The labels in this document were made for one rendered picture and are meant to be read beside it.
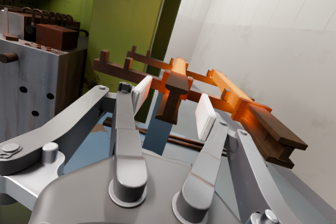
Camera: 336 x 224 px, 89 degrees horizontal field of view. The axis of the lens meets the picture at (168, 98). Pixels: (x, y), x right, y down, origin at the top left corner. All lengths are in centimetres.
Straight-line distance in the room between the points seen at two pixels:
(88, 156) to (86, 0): 91
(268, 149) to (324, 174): 210
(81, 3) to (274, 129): 113
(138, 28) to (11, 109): 55
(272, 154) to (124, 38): 69
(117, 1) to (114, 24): 9
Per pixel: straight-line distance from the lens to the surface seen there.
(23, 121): 81
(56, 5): 125
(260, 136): 24
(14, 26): 78
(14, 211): 117
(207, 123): 17
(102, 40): 80
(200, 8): 488
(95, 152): 50
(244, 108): 27
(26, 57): 71
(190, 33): 479
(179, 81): 21
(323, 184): 232
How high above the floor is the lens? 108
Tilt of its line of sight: 20 degrees down
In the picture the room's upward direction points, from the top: 18 degrees clockwise
